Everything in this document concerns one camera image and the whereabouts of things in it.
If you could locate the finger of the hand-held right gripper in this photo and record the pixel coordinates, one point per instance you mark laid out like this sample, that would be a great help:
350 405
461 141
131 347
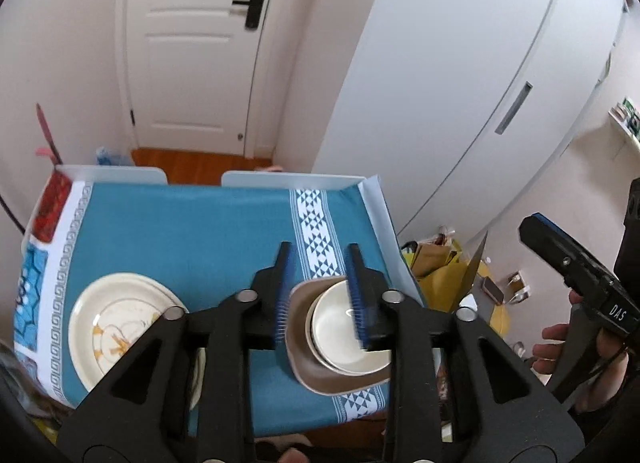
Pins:
560 250

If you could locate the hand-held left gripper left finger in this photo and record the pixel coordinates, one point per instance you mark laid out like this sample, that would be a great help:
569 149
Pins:
282 293

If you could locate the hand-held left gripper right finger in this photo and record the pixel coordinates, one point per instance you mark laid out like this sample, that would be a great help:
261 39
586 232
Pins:
356 293

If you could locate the cream bowl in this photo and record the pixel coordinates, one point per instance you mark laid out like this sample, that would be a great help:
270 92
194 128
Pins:
332 323

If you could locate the white bowl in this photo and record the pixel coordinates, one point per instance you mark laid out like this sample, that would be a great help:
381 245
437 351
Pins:
350 369

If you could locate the brown square bowl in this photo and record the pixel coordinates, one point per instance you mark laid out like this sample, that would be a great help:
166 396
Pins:
320 383

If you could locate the cream plate with yellow print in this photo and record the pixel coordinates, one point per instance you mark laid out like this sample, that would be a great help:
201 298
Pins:
115 323

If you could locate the person's right hand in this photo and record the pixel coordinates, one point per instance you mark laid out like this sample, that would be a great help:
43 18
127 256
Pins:
607 373

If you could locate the smartphone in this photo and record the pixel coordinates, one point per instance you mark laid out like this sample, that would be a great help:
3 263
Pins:
492 289

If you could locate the brown paper bag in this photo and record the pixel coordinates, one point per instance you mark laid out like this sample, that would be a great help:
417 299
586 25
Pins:
432 258

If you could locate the yellow bag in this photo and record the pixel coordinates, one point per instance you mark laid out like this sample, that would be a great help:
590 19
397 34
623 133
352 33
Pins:
487 318

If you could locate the blue patterned tablecloth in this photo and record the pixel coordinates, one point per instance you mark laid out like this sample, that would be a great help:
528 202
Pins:
200 228

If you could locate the white chair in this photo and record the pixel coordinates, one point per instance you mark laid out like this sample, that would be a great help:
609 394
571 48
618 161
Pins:
115 174
280 179

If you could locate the white wardrobe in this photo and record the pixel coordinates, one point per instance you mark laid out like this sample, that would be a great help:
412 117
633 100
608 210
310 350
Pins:
425 93

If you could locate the clear blue plastic bag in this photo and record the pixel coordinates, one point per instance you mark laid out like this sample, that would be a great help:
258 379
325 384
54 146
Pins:
112 157

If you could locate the white panel door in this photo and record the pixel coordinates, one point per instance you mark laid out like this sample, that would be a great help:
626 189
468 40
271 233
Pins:
190 68

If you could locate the wall socket with plugs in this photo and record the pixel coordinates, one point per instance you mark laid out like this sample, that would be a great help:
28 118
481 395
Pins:
519 285

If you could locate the white wall shelf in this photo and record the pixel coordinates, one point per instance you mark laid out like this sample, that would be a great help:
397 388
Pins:
625 128

